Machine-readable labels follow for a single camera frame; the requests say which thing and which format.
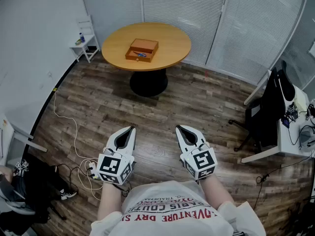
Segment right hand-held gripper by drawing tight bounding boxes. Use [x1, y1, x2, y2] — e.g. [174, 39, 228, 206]
[175, 125, 218, 181]

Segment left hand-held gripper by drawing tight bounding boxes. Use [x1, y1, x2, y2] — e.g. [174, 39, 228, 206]
[95, 126, 137, 186]

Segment orange wooden box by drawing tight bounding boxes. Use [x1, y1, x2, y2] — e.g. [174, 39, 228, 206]
[125, 38, 159, 63]

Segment person's right forearm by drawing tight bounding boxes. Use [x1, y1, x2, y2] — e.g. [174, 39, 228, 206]
[200, 175, 236, 210]

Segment person's left forearm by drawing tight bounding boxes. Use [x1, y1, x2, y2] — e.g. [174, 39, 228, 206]
[97, 180, 124, 221]

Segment white power strip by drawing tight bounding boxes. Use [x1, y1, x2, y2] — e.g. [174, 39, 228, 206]
[86, 162, 99, 180]

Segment black and white shoe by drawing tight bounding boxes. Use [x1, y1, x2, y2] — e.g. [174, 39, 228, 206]
[60, 188, 77, 201]

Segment black office chair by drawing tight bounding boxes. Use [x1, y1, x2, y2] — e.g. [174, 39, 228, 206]
[228, 61, 296, 154]

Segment white printed shirt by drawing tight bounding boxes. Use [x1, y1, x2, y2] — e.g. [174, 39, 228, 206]
[90, 179, 266, 236]

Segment white desk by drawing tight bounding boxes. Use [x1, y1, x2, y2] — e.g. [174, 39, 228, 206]
[241, 69, 315, 164]

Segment round wooden table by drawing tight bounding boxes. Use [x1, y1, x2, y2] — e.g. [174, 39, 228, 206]
[101, 22, 192, 97]

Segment spare hand-held device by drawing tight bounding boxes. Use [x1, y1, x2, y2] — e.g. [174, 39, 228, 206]
[15, 160, 30, 176]

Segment white side shelf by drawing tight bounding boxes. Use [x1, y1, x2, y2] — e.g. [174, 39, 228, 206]
[0, 112, 47, 167]

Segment grey headset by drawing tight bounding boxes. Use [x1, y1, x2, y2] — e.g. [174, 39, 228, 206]
[299, 125, 315, 149]

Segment white wooden chair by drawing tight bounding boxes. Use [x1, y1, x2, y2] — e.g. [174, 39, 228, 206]
[69, 15, 101, 63]

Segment white power cable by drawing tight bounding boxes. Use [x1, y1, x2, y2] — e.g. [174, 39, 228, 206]
[53, 88, 104, 201]

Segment black floor cable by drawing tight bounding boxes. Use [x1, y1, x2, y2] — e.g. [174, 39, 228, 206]
[253, 153, 315, 211]

